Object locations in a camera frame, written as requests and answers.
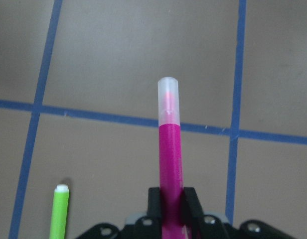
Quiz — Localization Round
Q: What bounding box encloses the green highlighter pen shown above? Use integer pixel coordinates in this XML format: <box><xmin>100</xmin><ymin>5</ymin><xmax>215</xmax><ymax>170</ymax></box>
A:
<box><xmin>49</xmin><ymin>184</ymin><xmax>69</xmax><ymax>239</ymax></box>

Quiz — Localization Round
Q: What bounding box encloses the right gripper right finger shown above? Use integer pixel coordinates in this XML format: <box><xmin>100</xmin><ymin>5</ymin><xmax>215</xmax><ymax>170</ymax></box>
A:
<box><xmin>181</xmin><ymin>187</ymin><xmax>229</xmax><ymax>239</ymax></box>

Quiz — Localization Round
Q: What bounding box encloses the pink highlighter pen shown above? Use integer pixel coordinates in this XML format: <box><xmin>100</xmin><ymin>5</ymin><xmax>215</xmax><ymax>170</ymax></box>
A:
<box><xmin>157</xmin><ymin>77</ymin><xmax>187</xmax><ymax>239</ymax></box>

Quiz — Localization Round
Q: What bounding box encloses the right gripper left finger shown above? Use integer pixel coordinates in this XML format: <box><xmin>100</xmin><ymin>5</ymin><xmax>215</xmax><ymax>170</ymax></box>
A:
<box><xmin>133</xmin><ymin>187</ymin><xmax>162</xmax><ymax>239</ymax></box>

